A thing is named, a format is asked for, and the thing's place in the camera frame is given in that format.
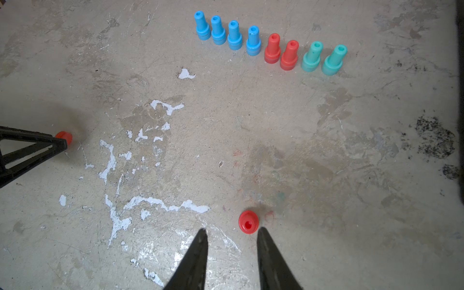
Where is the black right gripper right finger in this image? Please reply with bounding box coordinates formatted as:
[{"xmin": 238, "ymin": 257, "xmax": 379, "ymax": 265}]
[{"xmin": 257, "ymin": 227, "xmax": 302, "ymax": 290}]

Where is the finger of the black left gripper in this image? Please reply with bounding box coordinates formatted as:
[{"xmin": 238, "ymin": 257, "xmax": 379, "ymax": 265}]
[
  {"xmin": 1, "ymin": 126, "xmax": 67, "ymax": 145},
  {"xmin": 1, "ymin": 143, "xmax": 68, "ymax": 187}
]

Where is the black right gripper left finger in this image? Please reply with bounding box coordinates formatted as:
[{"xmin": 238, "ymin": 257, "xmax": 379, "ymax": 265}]
[{"xmin": 164, "ymin": 228, "xmax": 209, "ymax": 290}]

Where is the red stamp cap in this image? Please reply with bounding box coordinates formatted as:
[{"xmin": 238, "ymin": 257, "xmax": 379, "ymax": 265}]
[{"xmin": 55, "ymin": 131, "xmax": 73, "ymax": 147}]

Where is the red stamp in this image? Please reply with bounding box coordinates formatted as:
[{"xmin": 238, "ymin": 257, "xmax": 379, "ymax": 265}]
[
  {"xmin": 280, "ymin": 40, "xmax": 299, "ymax": 71},
  {"xmin": 238, "ymin": 210, "xmax": 259, "ymax": 234},
  {"xmin": 264, "ymin": 33, "xmax": 281, "ymax": 64}
]

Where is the green stamp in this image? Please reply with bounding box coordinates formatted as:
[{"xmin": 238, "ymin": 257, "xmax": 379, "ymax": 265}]
[
  {"xmin": 321, "ymin": 45, "xmax": 348, "ymax": 76},
  {"xmin": 302, "ymin": 41, "xmax": 323, "ymax": 72}
]

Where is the blue stamp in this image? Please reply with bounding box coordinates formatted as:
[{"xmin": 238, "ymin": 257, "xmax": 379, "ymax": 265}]
[
  {"xmin": 195, "ymin": 11, "xmax": 211, "ymax": 41},
  {"xmin": 227, "ymin": 21, "xmax": 242, "ymax": 50},
  {"xmin": 246, "ymin": 25, "xmax": 261, "ymax": 56},
  {"xmin": 211, "ymin": 15, "xmax": 226, "ymax": 45}
]

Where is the black toolbox yellow latch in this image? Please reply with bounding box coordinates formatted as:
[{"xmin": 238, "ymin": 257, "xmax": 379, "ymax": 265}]
[{"xmin": 455, "ymin": 0, "xmax": 464, "ymax": 204}]

